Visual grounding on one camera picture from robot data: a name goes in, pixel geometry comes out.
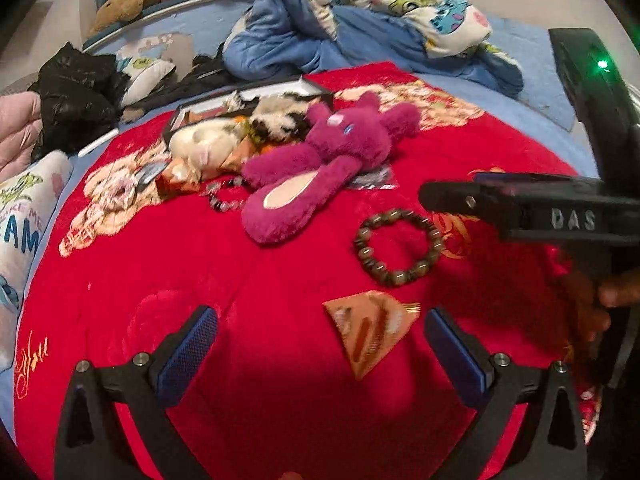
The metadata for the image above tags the white tube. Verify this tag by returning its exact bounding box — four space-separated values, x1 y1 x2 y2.
77 127 120 158

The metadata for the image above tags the magenta plush toy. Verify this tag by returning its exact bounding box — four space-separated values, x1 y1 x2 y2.
241 91 422 246

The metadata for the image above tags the white monster print pillow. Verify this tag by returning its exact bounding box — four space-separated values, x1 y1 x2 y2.
0 151 74 373
116 35 178 106

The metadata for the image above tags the monster print blue quilt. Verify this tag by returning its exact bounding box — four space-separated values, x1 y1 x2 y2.
222 0 524 98

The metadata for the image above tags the pink puffer jacket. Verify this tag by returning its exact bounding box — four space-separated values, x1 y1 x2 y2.
0 91 46 186

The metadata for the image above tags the cream plush toy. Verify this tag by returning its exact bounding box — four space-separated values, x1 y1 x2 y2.
167 119 246 181

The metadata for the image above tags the grey foil packet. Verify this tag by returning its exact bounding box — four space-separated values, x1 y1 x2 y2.
357 165 399 191

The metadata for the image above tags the striped fuzzy plush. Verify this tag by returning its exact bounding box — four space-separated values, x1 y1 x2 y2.
227 91 336 143

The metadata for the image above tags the person's right hand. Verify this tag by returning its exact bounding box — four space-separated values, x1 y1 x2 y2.
597 269 640 310

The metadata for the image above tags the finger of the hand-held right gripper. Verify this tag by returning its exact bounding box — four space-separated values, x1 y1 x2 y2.
419 171 613 247

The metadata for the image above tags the small card packet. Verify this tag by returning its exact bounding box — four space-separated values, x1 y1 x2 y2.
135 162 169 186

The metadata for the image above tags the dark crystal bead bracelet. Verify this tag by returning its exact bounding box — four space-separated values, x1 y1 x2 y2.
202 175 251 212

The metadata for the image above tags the red bear print blanket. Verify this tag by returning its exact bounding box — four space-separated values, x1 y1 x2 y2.
15 61 608 480

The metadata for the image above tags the orange snack packet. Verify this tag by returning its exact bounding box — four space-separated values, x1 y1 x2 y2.
322 290 421 380
156 137 273 196

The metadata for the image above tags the brown bead bracelet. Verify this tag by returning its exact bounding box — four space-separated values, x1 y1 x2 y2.
353 208 446 288

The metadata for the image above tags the black plastic bag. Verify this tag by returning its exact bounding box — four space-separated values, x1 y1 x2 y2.
30 42 131 161

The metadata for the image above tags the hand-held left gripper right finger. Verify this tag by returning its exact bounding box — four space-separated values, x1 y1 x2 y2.
424 307 588 480

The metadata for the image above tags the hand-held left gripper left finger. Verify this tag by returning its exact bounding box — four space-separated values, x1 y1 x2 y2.
54 305 219 480

